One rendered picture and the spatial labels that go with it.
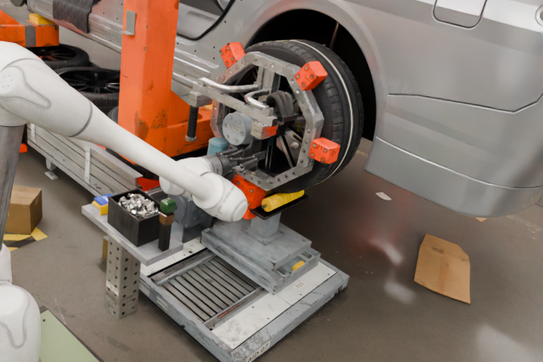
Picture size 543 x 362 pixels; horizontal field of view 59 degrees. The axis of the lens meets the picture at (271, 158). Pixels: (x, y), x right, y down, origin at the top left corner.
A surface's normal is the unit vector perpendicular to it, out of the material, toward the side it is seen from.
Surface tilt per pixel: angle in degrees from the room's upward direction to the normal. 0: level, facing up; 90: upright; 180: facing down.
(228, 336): 0
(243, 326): 0
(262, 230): 90
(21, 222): 90
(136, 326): 0
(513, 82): 90
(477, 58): 90
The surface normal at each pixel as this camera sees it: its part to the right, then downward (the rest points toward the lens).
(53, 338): 0.22, -0.87
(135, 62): -0.63, 0.22
